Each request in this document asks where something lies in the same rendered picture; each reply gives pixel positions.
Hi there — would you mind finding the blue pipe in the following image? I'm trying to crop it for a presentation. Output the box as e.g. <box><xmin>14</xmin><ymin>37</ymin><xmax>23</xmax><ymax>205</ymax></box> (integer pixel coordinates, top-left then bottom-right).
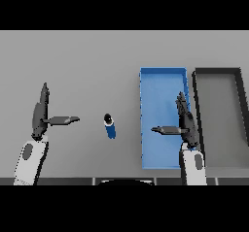
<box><xmin>103</xmin><ymin>113</ymin><xmax>117</xmax><ymax>140</ymax></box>

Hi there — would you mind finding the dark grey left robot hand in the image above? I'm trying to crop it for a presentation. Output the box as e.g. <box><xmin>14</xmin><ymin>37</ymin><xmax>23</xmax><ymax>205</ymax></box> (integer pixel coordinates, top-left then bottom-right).
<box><xmin>30</xmin><ymin>82</ymin><xmax>81</xmax><ymax>142</ymax></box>

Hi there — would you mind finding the blue bin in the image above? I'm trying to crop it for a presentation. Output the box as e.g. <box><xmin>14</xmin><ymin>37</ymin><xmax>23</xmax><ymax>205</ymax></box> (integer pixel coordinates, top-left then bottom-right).
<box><xmin>139</xmin><ymin>67</ymin><xmax>196</xmax><ymax>171</ymax></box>

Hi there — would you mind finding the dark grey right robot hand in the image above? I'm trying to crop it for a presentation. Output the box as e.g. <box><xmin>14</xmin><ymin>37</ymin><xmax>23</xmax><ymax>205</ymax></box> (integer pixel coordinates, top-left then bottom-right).
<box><xmin>150</xmin><ymin>90</ymin><xmax>201</xmax><ymax>150</ymax></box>

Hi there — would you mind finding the dark grey bin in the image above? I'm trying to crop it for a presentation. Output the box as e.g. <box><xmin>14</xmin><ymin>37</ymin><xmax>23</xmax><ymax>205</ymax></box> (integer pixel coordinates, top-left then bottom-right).
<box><xmin>191</xmin><ymin>67</ymin><xmax>249</xmax><ymax>170</ymax></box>

